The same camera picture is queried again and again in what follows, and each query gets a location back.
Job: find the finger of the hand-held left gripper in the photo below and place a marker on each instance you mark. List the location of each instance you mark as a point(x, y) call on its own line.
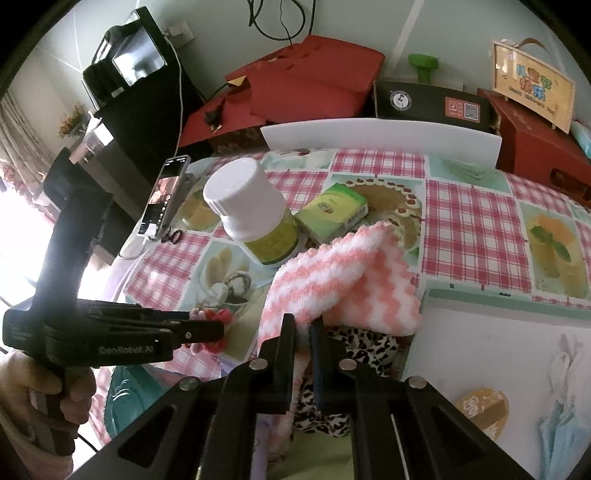
point(152, 314)
point(194, 332)

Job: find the light blue wipes pack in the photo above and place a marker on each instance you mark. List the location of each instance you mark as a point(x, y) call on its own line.
point(582, 138)

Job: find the white wall outlet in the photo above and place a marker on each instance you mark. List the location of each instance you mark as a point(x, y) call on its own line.
point(181, 33)

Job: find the green dumbbell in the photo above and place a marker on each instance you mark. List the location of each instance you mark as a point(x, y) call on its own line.
point(425, 67)

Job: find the smartphone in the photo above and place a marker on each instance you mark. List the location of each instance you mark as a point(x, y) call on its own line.
point(159, 198)

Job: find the white-capped bottle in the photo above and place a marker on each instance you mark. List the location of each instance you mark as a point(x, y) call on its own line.
point(240, 194)

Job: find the light green cloth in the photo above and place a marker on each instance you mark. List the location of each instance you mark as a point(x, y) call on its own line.
point(323, 461)

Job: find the artificial flowers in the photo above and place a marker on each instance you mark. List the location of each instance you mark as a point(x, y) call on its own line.
point(74, 121)

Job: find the green tissue packet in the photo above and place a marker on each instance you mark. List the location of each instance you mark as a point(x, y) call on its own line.
point(330, 207)

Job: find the black power plug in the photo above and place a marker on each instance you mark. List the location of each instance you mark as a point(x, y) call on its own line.
point(214, 117)

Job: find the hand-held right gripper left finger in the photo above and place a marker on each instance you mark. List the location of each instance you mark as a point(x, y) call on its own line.
point(281, 369)

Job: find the black phone stand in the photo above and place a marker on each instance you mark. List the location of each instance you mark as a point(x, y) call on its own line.
point(173, 236)

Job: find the black monitor device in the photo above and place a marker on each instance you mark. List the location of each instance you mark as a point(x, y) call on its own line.
point(143, 129)

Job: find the person's left hand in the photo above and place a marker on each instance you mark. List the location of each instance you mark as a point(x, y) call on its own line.
point(18, 387)

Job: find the black box with labels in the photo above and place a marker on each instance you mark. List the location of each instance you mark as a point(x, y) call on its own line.
point(425, 99)

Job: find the teal tissue packet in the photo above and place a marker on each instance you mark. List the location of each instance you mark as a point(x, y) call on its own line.
point(129, 397)

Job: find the patterned curtain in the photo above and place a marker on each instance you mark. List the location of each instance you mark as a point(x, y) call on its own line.
point(18, 138)

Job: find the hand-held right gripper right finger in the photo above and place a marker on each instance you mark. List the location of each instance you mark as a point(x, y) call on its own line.
point(318, 369)

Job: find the leopard print scrunchie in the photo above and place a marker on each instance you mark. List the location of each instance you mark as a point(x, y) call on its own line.
point(369, 346)

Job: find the pink white striped fluffy cloth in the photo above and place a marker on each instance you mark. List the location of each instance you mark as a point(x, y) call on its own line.
point(323, 272)

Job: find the small black monitor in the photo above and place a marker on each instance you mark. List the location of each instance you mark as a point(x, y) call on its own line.
point(136, 60)

